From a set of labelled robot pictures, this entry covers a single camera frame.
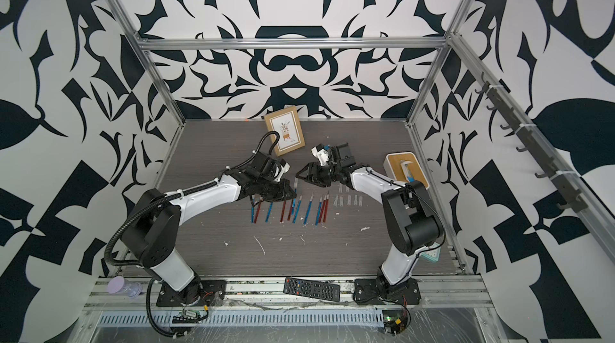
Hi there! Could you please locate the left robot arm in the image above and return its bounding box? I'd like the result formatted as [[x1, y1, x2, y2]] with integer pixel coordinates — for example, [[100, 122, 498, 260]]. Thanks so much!
[[104, 152, 296, 293]]

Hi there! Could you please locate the red carving knife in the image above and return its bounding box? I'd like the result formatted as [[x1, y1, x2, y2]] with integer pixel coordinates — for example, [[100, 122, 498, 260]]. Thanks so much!
[[280, 200, 287, 224], [320, 192, 330, 224], [316, 194, 328, 224]]

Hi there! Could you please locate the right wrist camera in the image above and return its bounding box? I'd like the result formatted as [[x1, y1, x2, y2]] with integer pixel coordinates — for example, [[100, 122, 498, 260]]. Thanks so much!
[[311, 144, 332, 167]]

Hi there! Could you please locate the wooden picture frame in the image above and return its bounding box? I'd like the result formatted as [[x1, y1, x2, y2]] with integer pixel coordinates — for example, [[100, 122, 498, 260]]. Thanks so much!
[[264, 106, 306, 156]]

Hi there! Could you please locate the white cable duct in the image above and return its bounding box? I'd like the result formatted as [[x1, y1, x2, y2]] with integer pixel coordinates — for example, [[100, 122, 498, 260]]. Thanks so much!
[[98, 309, 385, 328]]

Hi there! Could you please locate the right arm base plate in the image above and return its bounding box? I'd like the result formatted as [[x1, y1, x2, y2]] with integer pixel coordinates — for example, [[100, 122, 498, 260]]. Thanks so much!
[[352, 277, 422, 305]]

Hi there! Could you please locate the red knife capped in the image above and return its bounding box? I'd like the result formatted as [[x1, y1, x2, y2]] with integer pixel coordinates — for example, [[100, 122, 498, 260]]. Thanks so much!
[[287, 200, 296, 222]]

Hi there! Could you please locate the black wall hook rail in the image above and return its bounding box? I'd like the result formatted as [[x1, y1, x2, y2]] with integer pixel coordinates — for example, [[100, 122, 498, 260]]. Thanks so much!
[[478, 80, 589, 213]]

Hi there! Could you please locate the white box with wooden lid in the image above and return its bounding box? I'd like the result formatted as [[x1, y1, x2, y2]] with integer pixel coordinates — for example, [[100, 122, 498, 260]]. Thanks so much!
[[383, 152, 430, 189]]

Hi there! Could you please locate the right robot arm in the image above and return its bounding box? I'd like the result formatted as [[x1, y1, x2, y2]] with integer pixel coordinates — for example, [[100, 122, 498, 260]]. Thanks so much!
[[296, 144, 446, 289]]

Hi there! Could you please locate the black remote control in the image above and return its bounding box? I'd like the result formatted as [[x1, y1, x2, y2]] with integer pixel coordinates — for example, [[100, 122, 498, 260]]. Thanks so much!
[[283, 277, 341, 302]]

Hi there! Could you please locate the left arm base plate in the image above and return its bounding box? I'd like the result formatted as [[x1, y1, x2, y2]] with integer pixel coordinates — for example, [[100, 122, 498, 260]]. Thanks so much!
[[156, 280, 227, 307]]

